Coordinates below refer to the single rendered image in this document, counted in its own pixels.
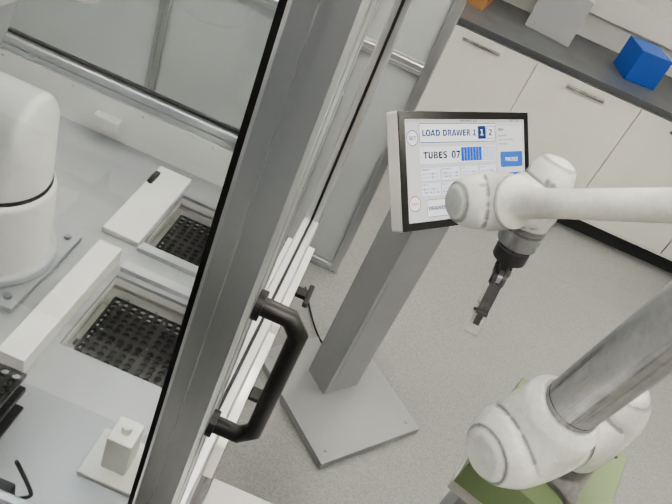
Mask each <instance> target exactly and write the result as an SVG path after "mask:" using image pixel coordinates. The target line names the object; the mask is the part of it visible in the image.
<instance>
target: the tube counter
mask: <svg viewBox="0 0 672 504"><path fill-rule="evenodd" d="M494 160H496V145H475V146H451V163H453V162H473V161H494Z"/></svg>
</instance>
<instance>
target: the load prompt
mask: <svg viewBox="0 0 672 504"><path fill-rule="evenodd" d="M418 124H419V143H448V142H490V141H496V134H495V123H418Z"/></svg>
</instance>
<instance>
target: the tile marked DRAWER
mask: <svg viewBox="0 0 672 504"><path fill-rule="evenodd" d="M439 216H448V213H447V211H446V207H445V198H440V199H429V200H427V218H430V217H439Z"/></svg>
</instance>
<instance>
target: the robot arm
mask: <svg viewBox="0 0 672 504"><path fill-rule="evenodd" d="M575 180H576V170H575V169H574V167H573V166H572V164H571V163H570V162H569V161H567V160H566V159H564V158H562V157H559V156H556V155H552V154H548V153H545V154H542V155H541V156H539V157H538V158H537V159H535V160H534V161H533V162H532V163H531V164H530V165H529V166H528V168H527V169H526V171H521V172H519V173H517V174H513V173H509V172H501V171H493V172H485V173H472V174H468V175H466V176H463V177H461V178H459V179H457V180H456V181H454V182H453V183H452V184H451V185H450V187H449V189H448V191H447V193H446V197H445V207H446V211H447V213H448V215H449V217H450V218H451V220H452V221H454V222H455V223H457V224H458V225H460V226H463V227H466V228H469V229H483V230H486V231H496V230H499V232H498V238H499V239H498V241H497V243H496V245H495V247H494V249H493V255H494V257H495V258H496V259H497V261H496V263H495V266H494V268H493V270H492V274H491V276H490V278H489V279H488V281H487V283H486V285H485V287H484V289H483V291H482V292H481V294H480V296H479V298H478V300H477V302H478V303H480V304H479V306H478V307H475V306H474V308H473V309H474V312H473V314H472V316H471V318H470V320H469V322H468V324H467V326H466V328H465V329H464V331H465V332H467V333H469V334H471V335H473V336H475V337H476V336H477V334H478V332H479V331H480V329H481V327H482V325H483V323H484V321H485V320H486V318H487V316H488V314H489V311H490V309H491V307H492V305H493V303H494V301H495V299H496V297H497V295H498V293H499V291H500V289H501V288H503V286H504V284H505V282H506V280H507V279H508V278H509V277H510V275H511V273H512V272H511V271H512V269H513V268H522V267H523V266H524V265H525V264H526V262H527V260H528V258H529V256H530V255H531V254H534V253H535V251H536V249H537V247H539V246H538V245H540V244H541V242H542V240H543V238H544V237H545V236H546V233H547V231H548V230H549V229H550V228H551V226H553V225H554V224H555V223H556V221H557V220H558V219H573V220H597V221H621V222H644V223H669V224H672V187H658V188H578V189H573V188H574V185H575ZM671 373H672V281H671V282H670V283H668V284H667V285H666V286H665V287H664V288H662V289H661V290H660V291H659V292H658V293H657V294H655V295H654V296H653V297H652V298H651V299H650V300H648V301H647V302H646V303H645V304H644V305H642V306H641V307H640V308H639V309H638V310H637V311H635V312H634V313H633V314H632V315H631V316H630V317H628V318H627V319H626V320H625V321H624V322H622V323H621V324H620V325H619V326H618V327H617V328H615V329H614V330H613V331H612V332H611V333H610V334H608V335H607V336H606V337H605V338H604V339H602V340H601V341H600V342H599V343H598V344H597V345H595V346H594V347H593V348H592V349H591V350H590V351H588V352H587V353H586V354H585V355H584V356H582V357H581V358H580V359H579V360H578V361H577V362H575V363H574V364H573V365H572V366H571V367H569V368H568V369H567V370H566V371H565V372H564V373H562V374H561V375H560V376H555V375H548V374H544V375H539V376H536V377H534V378H532V379H531V380H529V381H528V382H526V383H525V384H523V385H522V386H520V387H519V388H517V389H516V390H514V391H513V392H511V393H510V394H508V395H506V396H505V397H503V398H502V399H500V400H498V401H497V403H494V404H492V405H490V406H488V407H485V408H484V409H483V410H482V411H481V412H480V413H479V414H478V415H477V416H476V418H475V419H474V421H473V422H472V423H471V425H470V427H469V429H468V432H467V439H466V450H467V455H468V458H469V461H470V463H471V465H472V467H473V468H474V470H475V471H476V472H477V473H478V474H479V475H480V476H481V477H482V478H483V479H485V480H486V481H487V482H488V483H490V484H492V485H494V486H497V487H501V488H506V489H514V490H522V489H527V488H531V487H535V486H538V485H541V484H544V483H546V484H547V485H548V486H549V487H550V488H552V489H553V490H554V491H555V492H556V494H557V495H558V496H559V498H560V499H561V500H562V502H563V503H564V504H577V503H578V500H579V495H580V492H581V491H582V489H583V488H584V486H585V485H586V483H587V482H588V480H589V479H590V477H591V476H592V474H593V473H594V471H595V470H596V469H597V468H599V467H600V466H602V465H604V464H605V463H607V462H608V461H610V460H611V459H613V458H614V457H615V456H617V455H618V454H619V453H621V452H622V451H623V450H624V449H625V448H627V447H628V446H629V445H630V444H631V443H632V442H633V441H634V440H635V439H636V438H637V437H638V436H639V435H640V434H641V433H642V432H643V430H644V428H645V426H646V424H647V422H648V419H649V416H650V413H651V407H652V403H651V400H650V394H649V391H648V389H650V388H651V387H653V386H654V385H655V384H657V383H658V382H660V381H661V380H662V379H664V378H665V377H667V376H668V375H669V374H671Z"/></svg>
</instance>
